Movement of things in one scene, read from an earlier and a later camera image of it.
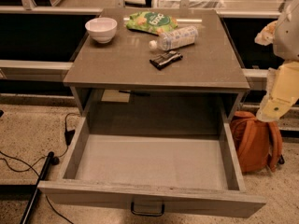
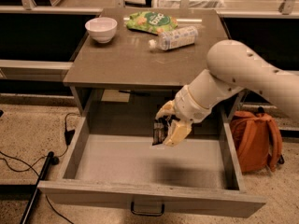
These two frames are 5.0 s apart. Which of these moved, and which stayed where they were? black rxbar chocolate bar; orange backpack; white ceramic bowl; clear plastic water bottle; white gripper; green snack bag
Moved: black rxbar chocolate bar; white gripper
Stayed: orange backpack; green snack bag; white ceramic bowl; clear plastic water bottle
